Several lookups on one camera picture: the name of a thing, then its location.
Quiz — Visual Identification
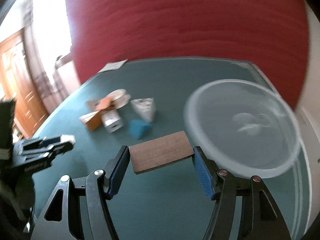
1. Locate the orange rectangular block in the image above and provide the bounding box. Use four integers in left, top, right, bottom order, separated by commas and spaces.
79, 111, 103, 131

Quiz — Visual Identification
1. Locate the brown wooden board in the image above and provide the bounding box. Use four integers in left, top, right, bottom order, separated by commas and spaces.
129, 131, 194, 174

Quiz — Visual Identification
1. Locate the white rectangular block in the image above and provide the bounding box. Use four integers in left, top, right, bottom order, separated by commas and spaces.
101, 110, 123, 133

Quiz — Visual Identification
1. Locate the blue triangular block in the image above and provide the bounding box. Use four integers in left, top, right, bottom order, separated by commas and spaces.
129, 119, 151, 139

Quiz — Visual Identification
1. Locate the white striped triangular block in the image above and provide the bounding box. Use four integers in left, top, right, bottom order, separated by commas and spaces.
130, 98, 156, 123

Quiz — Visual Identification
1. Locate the orange striped wedge block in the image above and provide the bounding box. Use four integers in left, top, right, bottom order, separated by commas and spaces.
86, 96, 116, 112

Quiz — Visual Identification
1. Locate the clear plastic bowl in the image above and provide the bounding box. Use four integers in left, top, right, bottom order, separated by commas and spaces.
184, 79, 300, 178

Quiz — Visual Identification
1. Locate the wooden door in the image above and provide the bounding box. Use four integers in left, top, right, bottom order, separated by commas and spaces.
1, 29, 49, 138

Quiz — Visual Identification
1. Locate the green table mat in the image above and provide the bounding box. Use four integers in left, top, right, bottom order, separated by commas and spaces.
32, 56, 312, 240

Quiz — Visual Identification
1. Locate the white paper card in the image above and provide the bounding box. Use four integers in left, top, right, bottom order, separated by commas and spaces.
99, 59, 127, 73

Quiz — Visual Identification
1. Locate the sheer window curtain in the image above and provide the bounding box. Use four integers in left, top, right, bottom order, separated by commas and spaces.
23, 0, 80, 113

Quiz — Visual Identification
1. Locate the red quilted mattress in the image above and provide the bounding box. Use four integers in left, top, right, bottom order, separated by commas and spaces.
66, 0, 309, 108

